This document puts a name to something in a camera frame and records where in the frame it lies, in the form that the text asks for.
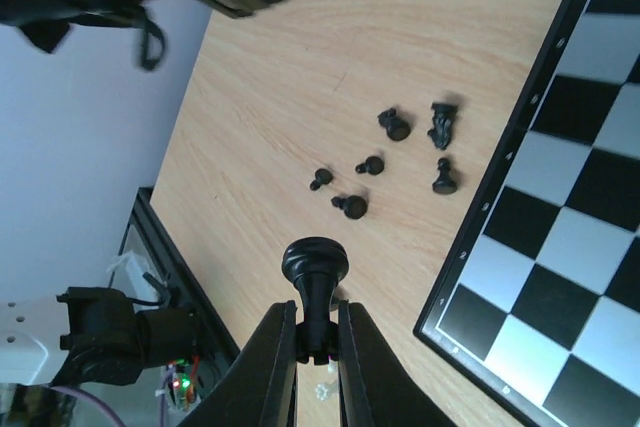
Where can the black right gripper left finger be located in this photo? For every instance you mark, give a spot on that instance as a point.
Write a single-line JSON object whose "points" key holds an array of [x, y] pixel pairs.
{"points": [[260, 388]]}

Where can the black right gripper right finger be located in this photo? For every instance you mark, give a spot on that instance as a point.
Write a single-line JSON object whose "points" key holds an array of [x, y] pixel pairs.
{"points": [[375, 389]]}

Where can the black chess piece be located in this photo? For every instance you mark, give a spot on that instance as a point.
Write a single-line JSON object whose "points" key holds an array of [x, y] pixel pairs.
{"points": [[441, 131], [315, 266], [322, 177], [372, 165]]}

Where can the black chess pawn lying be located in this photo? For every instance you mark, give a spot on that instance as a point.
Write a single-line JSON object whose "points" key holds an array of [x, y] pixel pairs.
{"points": [[354, 206]]}

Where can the black chess piece on board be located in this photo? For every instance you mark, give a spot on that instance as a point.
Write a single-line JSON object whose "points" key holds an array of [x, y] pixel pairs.
{"points": [[322, 177]]}

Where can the black chess piece lying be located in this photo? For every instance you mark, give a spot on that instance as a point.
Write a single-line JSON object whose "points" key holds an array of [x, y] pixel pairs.
{"points": [[372, 165]]}

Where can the black chess knight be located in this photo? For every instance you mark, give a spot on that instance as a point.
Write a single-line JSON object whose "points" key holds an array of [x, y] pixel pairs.
{"points": [[397, 128]]}

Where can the black and grey chessboard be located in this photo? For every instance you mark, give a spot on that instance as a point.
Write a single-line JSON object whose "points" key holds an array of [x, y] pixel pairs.
{"points": [[537, 302]]}

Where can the black enclosure frame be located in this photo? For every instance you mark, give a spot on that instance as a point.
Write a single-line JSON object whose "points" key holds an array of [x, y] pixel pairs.
{"points": [[214, 344]]}

